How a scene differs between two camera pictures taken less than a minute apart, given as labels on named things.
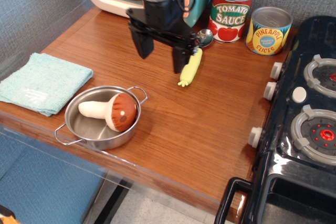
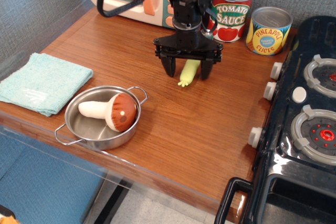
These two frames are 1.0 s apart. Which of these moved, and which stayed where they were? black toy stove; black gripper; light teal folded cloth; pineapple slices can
Moved: black gripper
Stayed: pineapple slices can; light teal folded cloth; black toy stove
